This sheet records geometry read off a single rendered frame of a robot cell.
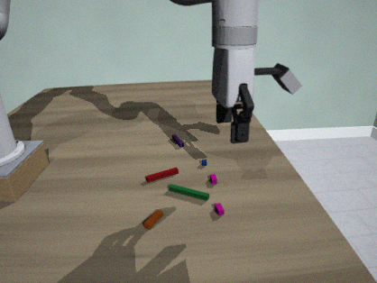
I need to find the purple rod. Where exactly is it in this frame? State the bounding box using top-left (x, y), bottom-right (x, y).
top-left (172, 134), bottom-right (184, 147)

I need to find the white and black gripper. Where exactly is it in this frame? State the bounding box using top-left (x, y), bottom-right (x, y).
top-left (212, 43), bottom-right (257, 143)

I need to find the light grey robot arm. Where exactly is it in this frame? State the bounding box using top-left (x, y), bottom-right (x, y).
top-left (0, 0), bottom-right (302, 167)

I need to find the red rod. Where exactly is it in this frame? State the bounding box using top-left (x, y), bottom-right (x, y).
top-left (146, 168), bottom-right (179, 182)

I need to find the orange rod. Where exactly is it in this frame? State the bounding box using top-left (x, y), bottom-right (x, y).
top-left (144, 210), bottom-right (163, 230)

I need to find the green rod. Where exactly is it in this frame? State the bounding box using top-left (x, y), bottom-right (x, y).
top-left (169, 184), bottom-right (209, 201)

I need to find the magenta rod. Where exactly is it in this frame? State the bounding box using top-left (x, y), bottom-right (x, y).
top-left (210, 174), bottom-right (217, 184)
top-left (215, 203), bottom-right (224, 215)

